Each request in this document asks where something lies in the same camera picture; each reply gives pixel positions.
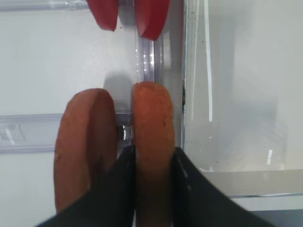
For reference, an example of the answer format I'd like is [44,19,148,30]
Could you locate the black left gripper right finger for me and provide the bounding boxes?
[171,146,303,227]

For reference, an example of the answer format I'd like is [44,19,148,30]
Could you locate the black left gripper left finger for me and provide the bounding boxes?
[40,146,136,227]

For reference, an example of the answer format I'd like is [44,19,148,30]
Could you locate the tan bread bun slice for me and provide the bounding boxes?
[132,81,175,227]

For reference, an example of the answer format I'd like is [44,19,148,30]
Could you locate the white rectangular tray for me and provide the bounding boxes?
[184,0,303,197]

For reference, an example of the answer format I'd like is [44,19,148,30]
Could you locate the clear acrylic left rack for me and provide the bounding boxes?
[0,0,182,155]

